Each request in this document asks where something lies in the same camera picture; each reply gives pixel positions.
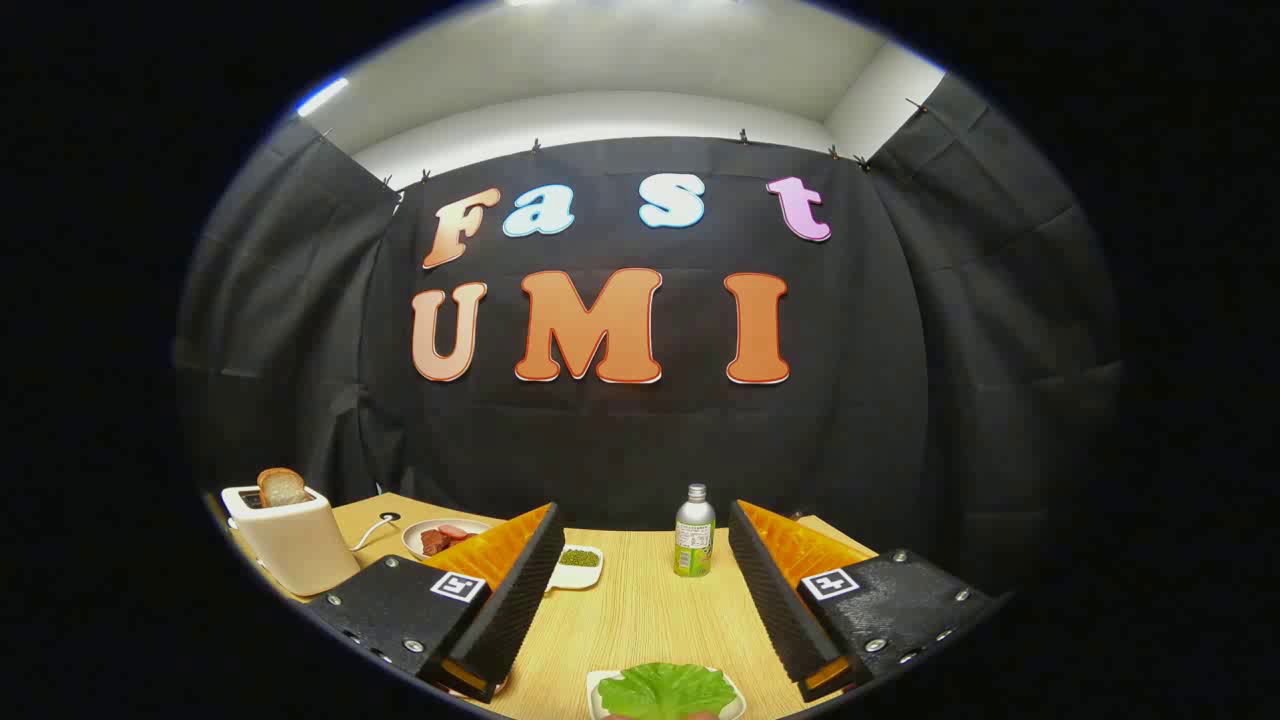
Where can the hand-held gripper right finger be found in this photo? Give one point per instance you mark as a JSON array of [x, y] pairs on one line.
[[775, 600]]

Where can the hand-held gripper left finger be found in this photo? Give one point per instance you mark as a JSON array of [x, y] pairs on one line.
[[520, 600]]

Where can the green lettuce leaf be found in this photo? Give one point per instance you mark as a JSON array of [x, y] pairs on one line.
[[665, 692]]

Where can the toasted bread slice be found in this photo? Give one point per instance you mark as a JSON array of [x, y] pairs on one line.
[[282, 488]]

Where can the white divided dish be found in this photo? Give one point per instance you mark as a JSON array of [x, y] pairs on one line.
[[585, 575]]

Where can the green mung beans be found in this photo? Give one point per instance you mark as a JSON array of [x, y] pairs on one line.
[[579, 558]]

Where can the pink sausage slice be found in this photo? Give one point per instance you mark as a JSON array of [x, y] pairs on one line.
[[453, 531]]

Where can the green bottle with silver cap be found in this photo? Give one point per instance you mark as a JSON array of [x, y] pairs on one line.
[[694, 540]]

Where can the brown meat piece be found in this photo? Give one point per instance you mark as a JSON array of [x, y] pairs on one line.
[[434, 543]]

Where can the white square dish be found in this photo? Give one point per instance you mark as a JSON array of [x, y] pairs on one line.
[[593, 695]]

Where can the round grey plate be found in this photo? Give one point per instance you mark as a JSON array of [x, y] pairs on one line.
[[416, 535]]

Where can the black backdrop cloth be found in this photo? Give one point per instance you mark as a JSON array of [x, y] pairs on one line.
[[650, 440]]

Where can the white toaster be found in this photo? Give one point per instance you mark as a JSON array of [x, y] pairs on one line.
[[295, 545]]

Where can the small ceiling light panel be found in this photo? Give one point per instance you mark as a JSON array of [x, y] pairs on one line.
[[322, 97]]

